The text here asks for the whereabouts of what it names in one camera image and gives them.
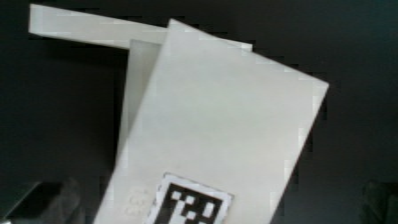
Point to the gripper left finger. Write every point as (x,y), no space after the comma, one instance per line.
(42,203)

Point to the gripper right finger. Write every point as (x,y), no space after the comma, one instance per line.
(379,211)

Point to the white cube block with tag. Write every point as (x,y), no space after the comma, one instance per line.
(223,123)

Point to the white cabinet body box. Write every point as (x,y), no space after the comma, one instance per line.
(93,29)

